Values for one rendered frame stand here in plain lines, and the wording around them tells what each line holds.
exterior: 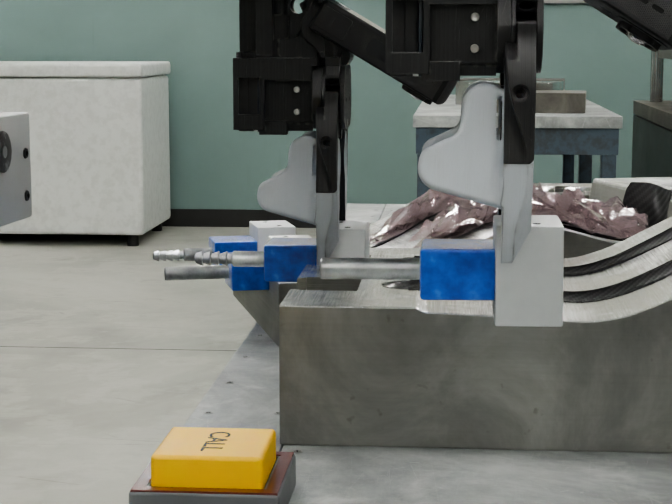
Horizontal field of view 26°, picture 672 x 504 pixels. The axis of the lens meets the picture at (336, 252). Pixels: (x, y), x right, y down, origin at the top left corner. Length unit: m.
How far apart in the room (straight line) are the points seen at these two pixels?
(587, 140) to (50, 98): 3.42
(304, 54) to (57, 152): 6.53
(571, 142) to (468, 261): 4.20
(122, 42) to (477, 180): 7.62
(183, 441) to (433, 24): 0.26
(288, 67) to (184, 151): 7.26
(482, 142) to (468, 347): 0.19
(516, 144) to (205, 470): 0.24
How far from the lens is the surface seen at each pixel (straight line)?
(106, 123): 7.50
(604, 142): 4.98
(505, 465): 0.89
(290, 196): 1.05
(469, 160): 0.76
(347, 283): 1.02
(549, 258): 0.78
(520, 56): 0.74
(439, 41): 0.76
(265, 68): 1.05
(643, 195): 1.46
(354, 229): 1.07
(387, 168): 8.17
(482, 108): 0.76
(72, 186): 7.57
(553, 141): 4.97
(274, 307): 1.23
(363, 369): 0.91
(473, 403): 0.92
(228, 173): 8.27
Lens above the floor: 1.05
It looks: 8 degrees down
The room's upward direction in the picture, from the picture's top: straight up
